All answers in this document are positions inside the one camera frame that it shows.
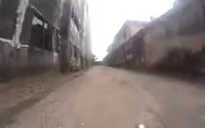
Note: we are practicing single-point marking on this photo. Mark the brown dirt road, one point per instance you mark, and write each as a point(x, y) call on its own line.
point(110, 100)

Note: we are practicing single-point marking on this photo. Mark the distant trees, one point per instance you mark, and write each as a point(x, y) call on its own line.
point(94, 58)

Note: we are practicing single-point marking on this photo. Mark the row of weathered buildings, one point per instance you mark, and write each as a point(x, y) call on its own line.
point(170, 43)

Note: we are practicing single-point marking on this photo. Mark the rubble strip beside road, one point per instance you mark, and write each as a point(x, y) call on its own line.
point(20, 95)

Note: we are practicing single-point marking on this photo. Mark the robot's own part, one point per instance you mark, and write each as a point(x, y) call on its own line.
point(141, 126)

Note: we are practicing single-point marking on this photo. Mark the grey concrete building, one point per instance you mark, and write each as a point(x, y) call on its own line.
point(36, 36)

